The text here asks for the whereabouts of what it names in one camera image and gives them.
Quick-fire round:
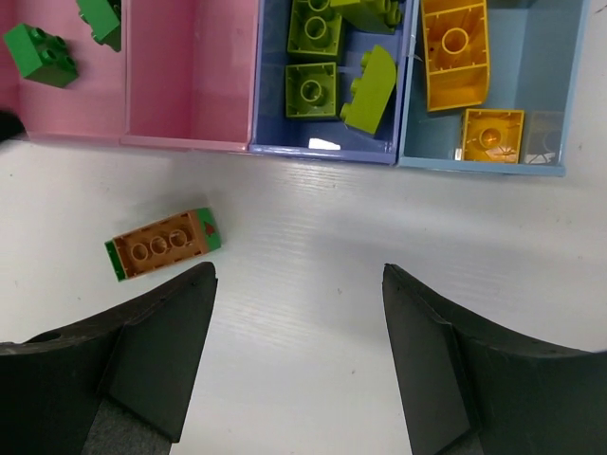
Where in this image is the narrow pink bin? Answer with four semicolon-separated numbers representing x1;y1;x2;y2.
120;1;259;153

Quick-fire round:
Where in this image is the brown lego plate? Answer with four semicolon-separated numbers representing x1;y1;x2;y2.
113;211;210;277

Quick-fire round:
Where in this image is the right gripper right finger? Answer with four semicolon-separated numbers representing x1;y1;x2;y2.
382;264;606;454

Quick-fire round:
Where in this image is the light blue bin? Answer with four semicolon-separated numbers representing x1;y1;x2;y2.
397;1;588;176

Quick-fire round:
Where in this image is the dark blue bin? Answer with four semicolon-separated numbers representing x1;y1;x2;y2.
248;1;415;165

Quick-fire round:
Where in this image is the lime lego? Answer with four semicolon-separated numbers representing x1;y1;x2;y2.
286;0;343;62
285;63;339;120
330;0;403;34

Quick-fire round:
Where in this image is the large pink bin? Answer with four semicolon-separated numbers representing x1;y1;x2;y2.
1;1;125;143

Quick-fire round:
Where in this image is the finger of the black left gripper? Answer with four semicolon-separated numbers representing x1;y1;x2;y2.
0;109;27;142

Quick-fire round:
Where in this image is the yellow round printed lego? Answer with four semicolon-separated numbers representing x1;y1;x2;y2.
420;0;490;112

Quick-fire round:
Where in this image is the yellow lego in bin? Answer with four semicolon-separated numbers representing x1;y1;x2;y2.
462;108;525;164

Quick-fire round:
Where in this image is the lime square lego brick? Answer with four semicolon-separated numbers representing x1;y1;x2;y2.
340;45;396;137

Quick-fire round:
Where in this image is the green square lego brick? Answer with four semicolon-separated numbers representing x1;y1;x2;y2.
4;23;80;88

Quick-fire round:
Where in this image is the clear lego in bin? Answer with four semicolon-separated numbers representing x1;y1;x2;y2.
523;111;564;165

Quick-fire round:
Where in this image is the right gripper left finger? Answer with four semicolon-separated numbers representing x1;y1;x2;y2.
1;263;217;454

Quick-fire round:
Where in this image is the lime lego in blue bin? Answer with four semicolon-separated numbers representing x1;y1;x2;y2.
286;0;343;62

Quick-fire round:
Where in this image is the long green lego brick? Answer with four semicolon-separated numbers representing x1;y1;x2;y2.
76;0;121;52

